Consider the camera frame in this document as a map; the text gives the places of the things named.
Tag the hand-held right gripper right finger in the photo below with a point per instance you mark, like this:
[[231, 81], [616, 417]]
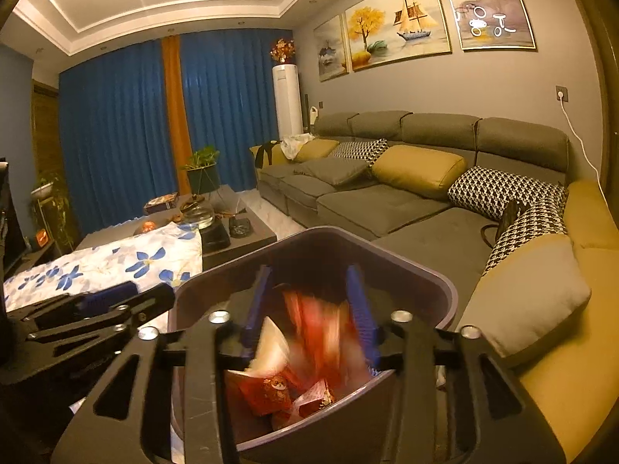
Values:
[[360, 309]]

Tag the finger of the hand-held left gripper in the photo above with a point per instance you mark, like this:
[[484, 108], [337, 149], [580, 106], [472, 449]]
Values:
[[106, 297], [82, 348]]

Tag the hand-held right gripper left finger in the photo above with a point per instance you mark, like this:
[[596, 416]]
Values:
[[256, 304]]

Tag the red and white packaging bag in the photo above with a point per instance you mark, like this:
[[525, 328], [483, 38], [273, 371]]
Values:
[[314, 333]]

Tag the grey plastic bin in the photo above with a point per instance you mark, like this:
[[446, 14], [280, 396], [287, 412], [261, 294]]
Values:
[[309, 251]]

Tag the red snack wrapper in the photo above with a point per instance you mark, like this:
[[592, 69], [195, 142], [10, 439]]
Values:
[[263, 391]]

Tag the red printed packet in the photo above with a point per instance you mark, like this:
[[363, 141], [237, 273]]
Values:
[[314, 399]]

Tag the dark coffee table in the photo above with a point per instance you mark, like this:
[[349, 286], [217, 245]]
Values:
[[258, 241]]

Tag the black ashtray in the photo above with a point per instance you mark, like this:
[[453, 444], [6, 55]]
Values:
[[240, 227]]

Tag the black round base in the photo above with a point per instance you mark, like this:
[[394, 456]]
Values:
[[215, 237]]

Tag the small orange ornament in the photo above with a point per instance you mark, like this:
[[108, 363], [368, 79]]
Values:
[[148, 226]]

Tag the small orange device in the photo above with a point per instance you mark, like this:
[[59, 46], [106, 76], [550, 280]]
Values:
[[43, 239]]

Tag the grey sectional sofa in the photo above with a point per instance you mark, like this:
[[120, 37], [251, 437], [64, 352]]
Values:
[[387, 210]]

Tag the glass jar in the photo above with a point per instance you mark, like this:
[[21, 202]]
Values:
[[197, 215]]

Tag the flat printed box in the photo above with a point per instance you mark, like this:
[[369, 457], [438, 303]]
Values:
[[161, 204]]

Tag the black television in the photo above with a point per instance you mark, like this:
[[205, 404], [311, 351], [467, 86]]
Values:
[[8, 222]]

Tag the grey cushion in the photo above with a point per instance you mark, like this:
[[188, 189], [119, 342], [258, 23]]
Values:
[[333, 171]]

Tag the potted plant in green pot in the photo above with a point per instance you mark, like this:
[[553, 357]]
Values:
[[203, 169]]

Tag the large yellow pillow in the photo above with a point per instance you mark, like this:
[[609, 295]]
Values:
[[418, 171]]

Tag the black garment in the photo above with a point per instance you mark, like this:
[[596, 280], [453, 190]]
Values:
[[267, 154]]

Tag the blue curtain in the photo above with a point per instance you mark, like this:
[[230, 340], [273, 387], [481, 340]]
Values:
[[116, 140], [227, 106]]

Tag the houndstooth pillow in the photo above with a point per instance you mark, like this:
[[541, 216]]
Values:
[[360, 150], [532, 232], [488, 191]]

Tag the small yellow pillow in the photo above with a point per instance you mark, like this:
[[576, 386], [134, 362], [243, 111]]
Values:
[[317, 151]]

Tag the white cloth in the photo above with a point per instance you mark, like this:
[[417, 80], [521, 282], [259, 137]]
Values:
[[297, 145]]

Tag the orange curtain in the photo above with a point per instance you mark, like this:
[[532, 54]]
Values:
[[176, 116]]

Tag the white floor air conditioner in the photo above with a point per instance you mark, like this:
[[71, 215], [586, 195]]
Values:
[[287, 101]]

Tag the artificial flower decoration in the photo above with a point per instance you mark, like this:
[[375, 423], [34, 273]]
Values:
[[283, 51]]

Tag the small landscape painting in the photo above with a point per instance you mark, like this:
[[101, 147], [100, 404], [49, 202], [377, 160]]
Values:
[[331, 48]]

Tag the sailboat and tree painting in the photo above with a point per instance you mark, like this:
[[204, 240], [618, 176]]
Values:
[[396, 22]]

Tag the grey abstract painting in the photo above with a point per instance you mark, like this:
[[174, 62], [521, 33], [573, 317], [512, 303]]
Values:
[[488, 7]]

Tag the wooden wall panel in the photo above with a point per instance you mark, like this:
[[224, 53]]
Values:
[[46, 125]]

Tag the wall socket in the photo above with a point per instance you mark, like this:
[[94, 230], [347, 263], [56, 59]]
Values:
[[562, 93]]

